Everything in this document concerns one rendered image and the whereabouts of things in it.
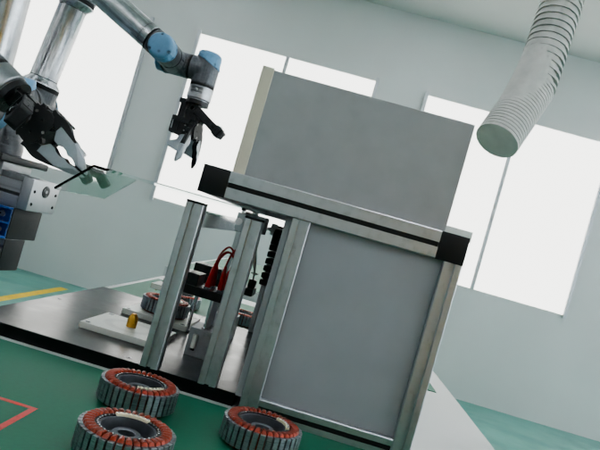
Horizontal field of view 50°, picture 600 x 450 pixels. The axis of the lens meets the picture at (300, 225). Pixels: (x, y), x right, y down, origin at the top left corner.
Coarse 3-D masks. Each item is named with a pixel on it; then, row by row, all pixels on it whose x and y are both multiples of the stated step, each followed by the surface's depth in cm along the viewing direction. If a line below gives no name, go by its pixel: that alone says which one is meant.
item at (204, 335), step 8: (192, 328) 122; (200, 328) 123; (208, 328) 125; (192, 336) 122; (200, 336) 122; (208, 336) 122; (200, 344) 122; (208, 344) 122; (184, 352) 122; (192, 352) 122; (200, 352) 122
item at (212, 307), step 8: (192, 272) 123; (200, 272) 127; (192, 280) 123; (200, 280) 125; (160, 288) 123; (184, 288) 122; (192, 288) 122; (200, 288) 122; (216, 288) 126; (200, 296) 122; (208, 296) 122; (216, 296) 122; (216, 304) 125; (208, 312) 123; (208, 320) 123
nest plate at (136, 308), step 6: (132, 306) 148; (138, 306) 150; (126, 312) 143; (132, 312) 143; (138, 312) 143; (144, 312) 144; (144, 318) 143; (150, 318) 143; (192, 318) 155; (174, 324) 143; (180, 324) 143; (186, 324) 145; (192, 324) 149
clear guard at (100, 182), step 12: (96, 168) 111; (72, 180) 112; (84, 180) 116; (96, 180) 120; (108, 180) 124; (120, 180) 129; (132, 180) 134; (144, 180) 111; (72, 192) 119; (84, 192) 123; (96, 192) 128; (108, 192) 132; (180, 192) 111; (228, 204) 110
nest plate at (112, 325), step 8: (88, 320) 122; (96, 320) 124; (104, 320) 126; (112, 320) 128; (120, 320) 130; (88, 328) 119; (96, 328) 119; (104, 328) 119; (112, 328) 121; (120, 328) 123; (128, 328) 125; (136, 328) 127; (144, 328) 129; (112, 336) 119; (120, 336) 119; (128, 336) 119; (136, 336) 120; (144, 336) 122; (136, 344) 119; (144, 344) 118
